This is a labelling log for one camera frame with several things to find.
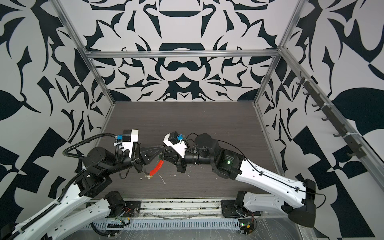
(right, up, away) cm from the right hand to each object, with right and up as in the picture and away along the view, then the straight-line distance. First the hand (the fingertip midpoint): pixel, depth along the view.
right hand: (161, 156), depth 55 cm
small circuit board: (+36, -37, +16) cm, 54 cm away
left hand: (+1, +4, -3) cm, 5 cm away
